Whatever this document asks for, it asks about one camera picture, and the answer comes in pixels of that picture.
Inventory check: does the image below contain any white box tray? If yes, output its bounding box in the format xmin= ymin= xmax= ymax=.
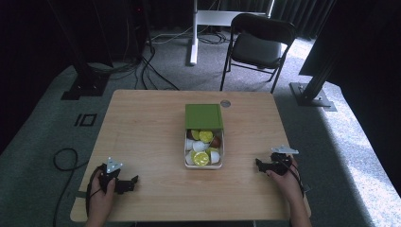
xmin=183 ymin=128 xmax=226 ymax=170

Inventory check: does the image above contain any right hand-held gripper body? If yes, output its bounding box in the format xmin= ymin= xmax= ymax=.
xmin=264 ymin=145 xmax=300 ymax=176

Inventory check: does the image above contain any black cable on floor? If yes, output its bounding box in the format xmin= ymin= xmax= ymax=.
xmin=51 ymin=148 xmax=91 ymax=227

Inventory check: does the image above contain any right hand-held gripper cable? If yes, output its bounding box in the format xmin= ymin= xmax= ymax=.
xmin=278 ymin=155 xmax=311 ymax=199

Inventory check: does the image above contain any white desk frame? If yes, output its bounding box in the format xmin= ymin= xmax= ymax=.
xmin=188 ymin=0 xmax=276 ymax=66

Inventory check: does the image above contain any black metal stand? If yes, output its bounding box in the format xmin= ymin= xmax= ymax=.
xmin=288 ymin=53 xmax=338 ymax=113
xmin=46 ymin=0 xmax=111 ymax=101

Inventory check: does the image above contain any pile of coffee capsules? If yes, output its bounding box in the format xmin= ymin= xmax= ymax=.
xmin=184 ymin=129 xmax=223 ymax=167

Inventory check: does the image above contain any green box sleeve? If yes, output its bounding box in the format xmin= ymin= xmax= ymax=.
xmin=184 ymin=103 xmax=225 ymax=131

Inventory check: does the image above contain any hand-held gripper cable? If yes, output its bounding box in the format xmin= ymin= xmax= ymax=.
xmin=85 ymin=165 xmax=105 ymax=218
xmin=278 ymin=155 xmax=311 ymax=199

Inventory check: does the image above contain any bundle of black floor cables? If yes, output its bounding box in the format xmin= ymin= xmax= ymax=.
xmin=88 ymin=31 xmax=181 ymax=92

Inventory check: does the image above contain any left hand-held gripper cable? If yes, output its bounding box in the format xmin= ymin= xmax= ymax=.
xmin=85 ymin=165 xmax=105 ymax=218

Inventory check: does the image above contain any person's left hand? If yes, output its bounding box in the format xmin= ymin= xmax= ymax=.
xmin=89 ymin=168 xmax=117 ymax=223

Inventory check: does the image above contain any person's right hand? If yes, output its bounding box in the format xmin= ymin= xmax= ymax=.
xmin=266 ymin=156 xmax=305 ymax=206

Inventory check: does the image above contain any black folding chair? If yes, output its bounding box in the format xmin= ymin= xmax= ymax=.
xmin=218 ymin=12 xmax=298 ymax=95

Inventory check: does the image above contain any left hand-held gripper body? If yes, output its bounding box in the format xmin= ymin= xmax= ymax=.
xmin=97 ymin=156 xmax=127 ymax=195

